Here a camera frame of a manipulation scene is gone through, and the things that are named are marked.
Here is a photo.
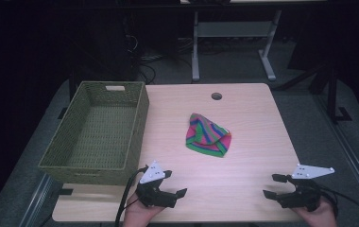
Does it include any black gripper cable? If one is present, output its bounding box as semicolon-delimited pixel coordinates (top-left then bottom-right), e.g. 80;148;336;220
114;166;149;227
318;185;359;225

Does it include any green woven basket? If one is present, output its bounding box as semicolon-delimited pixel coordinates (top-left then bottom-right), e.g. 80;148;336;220
38;80;150;186

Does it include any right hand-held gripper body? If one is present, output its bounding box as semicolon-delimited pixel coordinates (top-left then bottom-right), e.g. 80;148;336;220
276;163;335;213

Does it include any tangle of floor cables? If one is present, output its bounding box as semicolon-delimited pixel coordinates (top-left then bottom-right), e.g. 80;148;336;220
125;34;195;84

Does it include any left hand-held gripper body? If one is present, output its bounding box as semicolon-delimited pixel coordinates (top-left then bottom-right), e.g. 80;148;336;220
135;160;178;209

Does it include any grey metal desk frame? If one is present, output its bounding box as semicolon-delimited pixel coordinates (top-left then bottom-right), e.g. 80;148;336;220
191;9;283;83

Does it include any striped knitted pet sweater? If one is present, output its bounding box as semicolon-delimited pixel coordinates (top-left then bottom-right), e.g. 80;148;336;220
185;113;232;159

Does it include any black floor stand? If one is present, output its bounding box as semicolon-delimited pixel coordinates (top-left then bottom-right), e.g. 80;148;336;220
275;61;353;125

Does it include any person's left hand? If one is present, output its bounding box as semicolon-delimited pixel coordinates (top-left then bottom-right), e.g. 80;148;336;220
122;193;166;227

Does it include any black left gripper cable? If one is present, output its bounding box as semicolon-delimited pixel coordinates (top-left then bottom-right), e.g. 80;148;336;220
114;166;149;227

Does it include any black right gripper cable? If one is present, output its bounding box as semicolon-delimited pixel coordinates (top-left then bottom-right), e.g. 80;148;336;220
318;185;359;225

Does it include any person's right hand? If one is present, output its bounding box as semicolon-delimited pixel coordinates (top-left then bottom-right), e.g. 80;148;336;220
293;198;339;227

